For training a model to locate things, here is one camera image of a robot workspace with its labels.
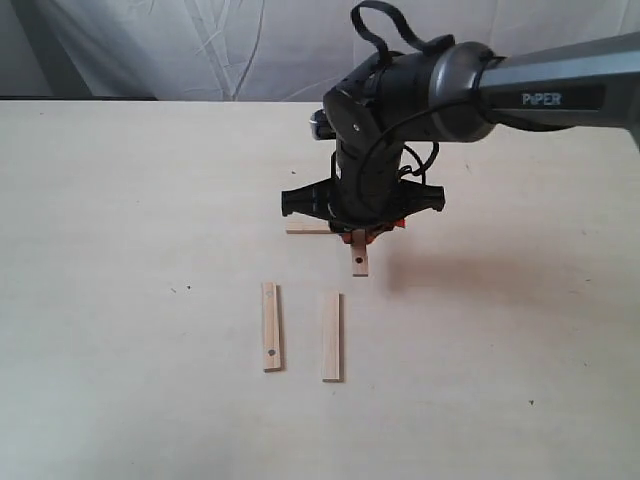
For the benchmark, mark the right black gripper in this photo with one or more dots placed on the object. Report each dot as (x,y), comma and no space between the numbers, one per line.
(373,193)

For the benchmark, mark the short wooden stick with hole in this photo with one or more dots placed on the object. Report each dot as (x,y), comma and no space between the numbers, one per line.
(360,267)

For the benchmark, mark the plain wooden stick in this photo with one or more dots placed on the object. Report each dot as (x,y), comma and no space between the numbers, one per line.
(332,364)

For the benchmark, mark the wood block with magnets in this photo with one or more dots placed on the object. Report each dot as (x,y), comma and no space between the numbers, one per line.
(272,328)

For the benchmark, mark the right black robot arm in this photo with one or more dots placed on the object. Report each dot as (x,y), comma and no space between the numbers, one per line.
(456,93)

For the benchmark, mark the horizontal wooden stick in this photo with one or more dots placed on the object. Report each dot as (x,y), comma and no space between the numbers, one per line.
(302,228)

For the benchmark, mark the white backdrop cloth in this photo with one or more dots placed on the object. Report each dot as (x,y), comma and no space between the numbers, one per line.
(252,50)

